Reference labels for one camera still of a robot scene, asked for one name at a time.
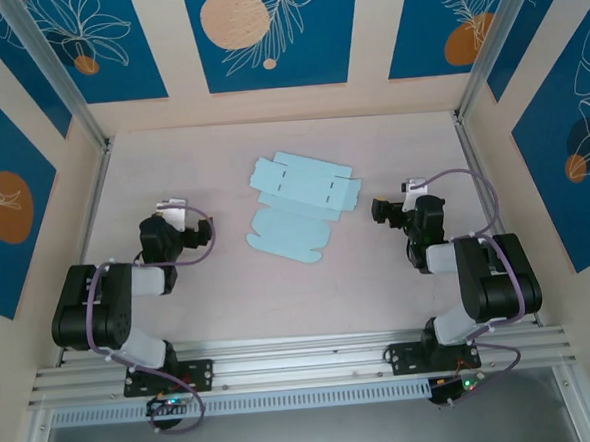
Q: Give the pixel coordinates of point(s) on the light blue paper box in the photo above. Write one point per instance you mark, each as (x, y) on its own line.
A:
(298, 186)

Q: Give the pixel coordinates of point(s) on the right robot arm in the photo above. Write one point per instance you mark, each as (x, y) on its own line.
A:
(499, 288)

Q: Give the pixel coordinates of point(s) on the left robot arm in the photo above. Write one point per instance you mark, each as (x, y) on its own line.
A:
(109, 302)

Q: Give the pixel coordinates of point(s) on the blue poster white leaf outlines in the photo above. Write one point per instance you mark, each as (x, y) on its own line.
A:
(548, 190)

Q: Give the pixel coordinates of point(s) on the blue poster big orange circle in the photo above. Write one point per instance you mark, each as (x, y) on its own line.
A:
(10, 148)

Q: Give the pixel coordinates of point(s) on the blue poster white flower outline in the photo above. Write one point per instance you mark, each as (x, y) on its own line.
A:
(140, 65)

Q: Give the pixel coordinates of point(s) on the blue poster fern orange circle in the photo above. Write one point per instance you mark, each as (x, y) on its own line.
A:
(414, 33)

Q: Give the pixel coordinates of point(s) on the grey metal sheet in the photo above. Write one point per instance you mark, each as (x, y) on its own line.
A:
(308, 435)

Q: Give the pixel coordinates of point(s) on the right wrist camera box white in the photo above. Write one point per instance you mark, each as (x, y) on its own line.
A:
(414, 187)

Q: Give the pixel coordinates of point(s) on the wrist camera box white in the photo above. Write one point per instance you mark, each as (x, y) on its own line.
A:
(414, 187)
(171, 211)

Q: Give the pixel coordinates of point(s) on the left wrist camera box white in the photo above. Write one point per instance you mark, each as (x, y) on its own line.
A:
(171, 211)

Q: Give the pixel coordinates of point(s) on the right aluminium side rail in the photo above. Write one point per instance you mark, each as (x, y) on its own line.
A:
(472, 160)

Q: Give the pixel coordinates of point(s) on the aluminium side rail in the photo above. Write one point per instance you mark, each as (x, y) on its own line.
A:
(100, 188)
(472, 160)

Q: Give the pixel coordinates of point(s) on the left aluminium side rail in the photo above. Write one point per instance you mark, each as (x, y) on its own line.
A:
(100, 188)

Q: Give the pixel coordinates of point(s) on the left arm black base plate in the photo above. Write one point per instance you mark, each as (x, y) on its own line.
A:
(204, 374)

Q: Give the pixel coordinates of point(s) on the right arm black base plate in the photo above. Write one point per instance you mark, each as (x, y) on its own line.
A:
(403, 359)

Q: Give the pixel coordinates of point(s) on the aluminium mounting rail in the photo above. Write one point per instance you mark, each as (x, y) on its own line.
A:
(303, 361)

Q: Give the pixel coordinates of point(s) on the right aluminium frame post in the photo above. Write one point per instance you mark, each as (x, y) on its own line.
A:
(494, 38)

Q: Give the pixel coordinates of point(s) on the aluminium frame post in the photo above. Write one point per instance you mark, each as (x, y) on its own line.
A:
(55, 60)
(494, 38)

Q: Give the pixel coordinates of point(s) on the narrow blue wall poster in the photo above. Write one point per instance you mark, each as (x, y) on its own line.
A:
(15, 63)
(519, 42)

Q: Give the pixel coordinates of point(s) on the left aluminium frame post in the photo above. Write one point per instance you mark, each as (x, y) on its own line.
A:
(55, 60)

